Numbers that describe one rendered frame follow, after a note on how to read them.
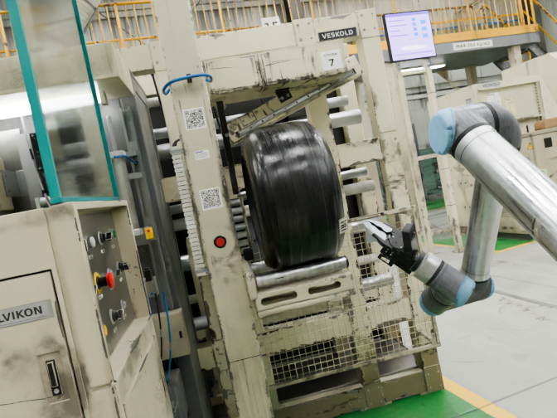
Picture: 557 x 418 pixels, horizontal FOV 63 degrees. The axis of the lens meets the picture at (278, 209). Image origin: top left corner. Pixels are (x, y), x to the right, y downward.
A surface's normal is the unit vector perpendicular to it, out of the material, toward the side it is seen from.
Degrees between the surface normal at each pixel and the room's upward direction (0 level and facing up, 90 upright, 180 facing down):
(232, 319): 90
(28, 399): 90
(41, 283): 90
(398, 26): 90
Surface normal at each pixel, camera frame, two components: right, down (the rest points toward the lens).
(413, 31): 0.28, 0.00
